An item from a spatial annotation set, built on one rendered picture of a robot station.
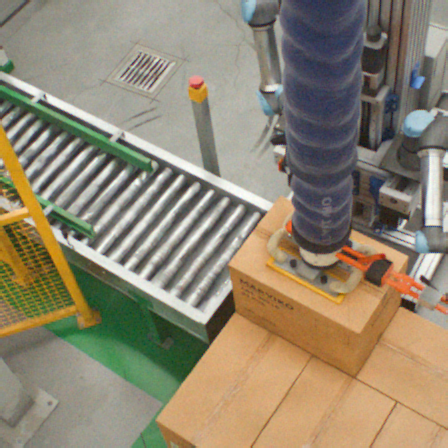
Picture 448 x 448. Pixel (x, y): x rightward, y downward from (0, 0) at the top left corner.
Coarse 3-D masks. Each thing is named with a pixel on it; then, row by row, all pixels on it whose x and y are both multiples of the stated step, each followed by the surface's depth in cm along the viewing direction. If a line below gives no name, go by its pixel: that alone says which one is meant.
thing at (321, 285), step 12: (288, 252) 326; (276, 264) 323; (288, 264) 322; (300, 264) 322; (288, 276) 320; (300, 276) 318; (324, 276) 314; (312, 288) 316; (324, 288) 314; (336, 300) 312
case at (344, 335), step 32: (256, 256) 328; (256, 288) 329; (288, 288) 319; (384, 288) 315; (256, 320) 354; (288, 320) 334; (320, 320) 316; (352, 320) 308; (384, 320) 338; (320, 352) 340; (352, 352) 321
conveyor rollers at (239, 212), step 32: (32, 128) 434; (0, 160) 423; (64, 160) 421; (96, 160) 417; (64, 192) 407; (128, 192) 403; (192, 192) 400; (64, 224) 398; (96, 224) 394; (128, 224) 395; (160, 224) 390; (192, 224) 392; (224, 224) 387; (256, 224) 387; (160, 256) 380; (224, 256) 377
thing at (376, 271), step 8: (368, 264) 303; (376, 264) 304; (384, 264) 304; (392, 264) 302; (368, 272) 302; (376, 272) 302; (384, 272) 302; (368, 280) 304; (376, 280) 300; (384, 280) 301
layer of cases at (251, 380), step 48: (240, 336) 354; (384, 336) 347; (432, 336) 345; (192, 384) 343; (240, 384) 341; (288, 384) 339; (336, 384) 337; (384, 384) 335; (432, 384) 333; (192, 432) 331; (240, 432) 329; (288, 432) 327; (336, 432) 325; (384, 432) 323; (432, 432) 321
